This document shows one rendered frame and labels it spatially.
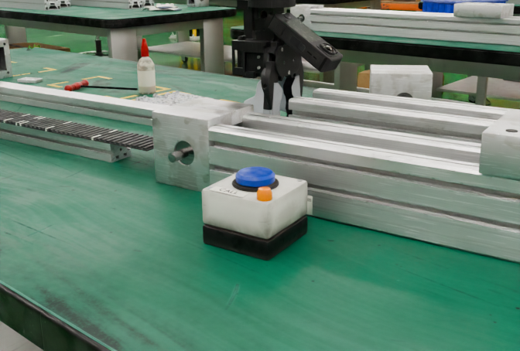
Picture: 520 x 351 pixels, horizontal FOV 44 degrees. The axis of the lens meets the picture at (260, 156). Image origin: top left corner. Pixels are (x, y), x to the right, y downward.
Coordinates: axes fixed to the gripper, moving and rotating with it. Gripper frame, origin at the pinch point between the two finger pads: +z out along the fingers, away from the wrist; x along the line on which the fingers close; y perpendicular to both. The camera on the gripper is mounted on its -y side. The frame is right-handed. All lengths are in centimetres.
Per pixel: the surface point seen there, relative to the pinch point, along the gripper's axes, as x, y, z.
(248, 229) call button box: 36.2, -17.6, -0.7
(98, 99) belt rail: 1.0, 39.8, -0.8
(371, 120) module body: 5.2, -16.6, -4.7
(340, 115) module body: 5.2, -12.0, -4.7
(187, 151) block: 24.2, -0.5, -2.8
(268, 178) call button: 32.6, -17.8, -4.8
